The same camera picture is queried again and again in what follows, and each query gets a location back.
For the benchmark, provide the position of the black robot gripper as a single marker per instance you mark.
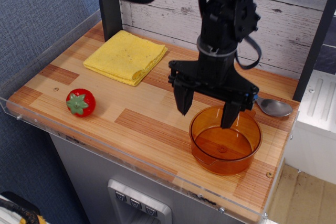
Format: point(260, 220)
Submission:
point(212, 74)

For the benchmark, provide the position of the orange transparent plastic container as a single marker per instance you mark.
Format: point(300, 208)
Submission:
point(224, 151)

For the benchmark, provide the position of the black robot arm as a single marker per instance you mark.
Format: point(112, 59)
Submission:
point(225, 23)

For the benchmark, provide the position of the folded yellow cloth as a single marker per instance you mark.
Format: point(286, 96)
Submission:
point(126, 58)

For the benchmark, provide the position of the white ribbed side unit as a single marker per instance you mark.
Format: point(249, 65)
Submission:
point(311, 146)

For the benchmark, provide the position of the clear acrylic table guard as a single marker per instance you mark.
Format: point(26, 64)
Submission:
point(141, 126)

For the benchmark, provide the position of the red toy strawberry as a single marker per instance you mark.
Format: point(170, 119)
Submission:
point(80, 102)

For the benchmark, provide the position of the grey cabinet with button panel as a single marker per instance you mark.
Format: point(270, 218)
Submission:
point(113, 192)

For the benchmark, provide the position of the yellow object bottom left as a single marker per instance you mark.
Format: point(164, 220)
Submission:
point(37, 219)

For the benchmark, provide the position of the blue handled metal spoon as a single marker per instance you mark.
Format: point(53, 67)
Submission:
point(273, 107)

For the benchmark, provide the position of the black right vertical post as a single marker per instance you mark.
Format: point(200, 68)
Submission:
point(313, 54)

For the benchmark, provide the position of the black vertical post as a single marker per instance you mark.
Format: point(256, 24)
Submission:
point(313, 54)
point(111, 17)

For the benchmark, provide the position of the black left vertical post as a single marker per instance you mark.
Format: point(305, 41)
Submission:
point(111, 17)

